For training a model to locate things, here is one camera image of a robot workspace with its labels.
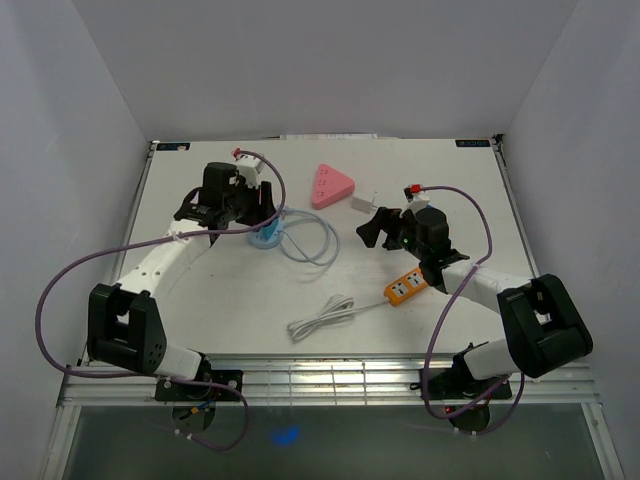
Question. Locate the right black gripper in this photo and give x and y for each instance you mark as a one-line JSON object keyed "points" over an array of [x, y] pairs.
{"points": [[389, 220]]}

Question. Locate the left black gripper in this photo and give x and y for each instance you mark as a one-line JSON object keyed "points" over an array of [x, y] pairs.
{"points": [[260, 213]]}

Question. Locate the white charger plug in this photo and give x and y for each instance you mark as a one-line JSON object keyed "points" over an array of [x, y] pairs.
{"points": [[364, 201]]}

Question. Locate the pink triangular power strip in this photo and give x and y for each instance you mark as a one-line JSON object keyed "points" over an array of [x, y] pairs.
{"points": [[330, 186]]}

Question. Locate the cyan blue charger plug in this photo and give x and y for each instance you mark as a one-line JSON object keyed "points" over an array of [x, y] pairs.
{"points": [[268, 231]]}

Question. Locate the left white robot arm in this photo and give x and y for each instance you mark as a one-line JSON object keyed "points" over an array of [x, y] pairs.
{"points": [[124, 321]]}

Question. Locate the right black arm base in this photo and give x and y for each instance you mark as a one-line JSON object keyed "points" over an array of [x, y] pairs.
{"points": [[443, 386]]}

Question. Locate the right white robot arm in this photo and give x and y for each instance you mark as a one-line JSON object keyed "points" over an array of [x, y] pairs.
{"points": [[543, 330]]}

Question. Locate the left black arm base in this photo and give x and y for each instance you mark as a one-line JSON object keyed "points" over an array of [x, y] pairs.
{"points": [[217, 389]]}

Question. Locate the round light blue power strip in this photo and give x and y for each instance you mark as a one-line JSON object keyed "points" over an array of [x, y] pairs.
{"points": [[256, 241]]}

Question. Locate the orange power strip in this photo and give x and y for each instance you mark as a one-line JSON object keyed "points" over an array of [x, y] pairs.
{"points": [[405, 288]]}

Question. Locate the left blue corner label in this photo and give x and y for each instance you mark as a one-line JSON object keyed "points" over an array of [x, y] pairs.
{"points": [[173, 146]]}

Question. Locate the blue corner label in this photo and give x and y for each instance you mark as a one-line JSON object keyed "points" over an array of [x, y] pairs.
{"points": [[472, 143], [173, 146]]}

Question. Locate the right blue corner label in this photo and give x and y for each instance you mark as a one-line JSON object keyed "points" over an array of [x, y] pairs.
{"points": [[472, 143]]}

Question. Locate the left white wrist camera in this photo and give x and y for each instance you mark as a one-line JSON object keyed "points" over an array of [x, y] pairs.
{"points": [[249, 167]]}

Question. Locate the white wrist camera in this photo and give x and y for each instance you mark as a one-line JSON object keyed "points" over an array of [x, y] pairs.
{"points": [[417, 198], [249, 167]]}

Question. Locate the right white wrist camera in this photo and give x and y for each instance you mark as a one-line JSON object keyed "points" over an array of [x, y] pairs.
{"points": [[417, 198]]}

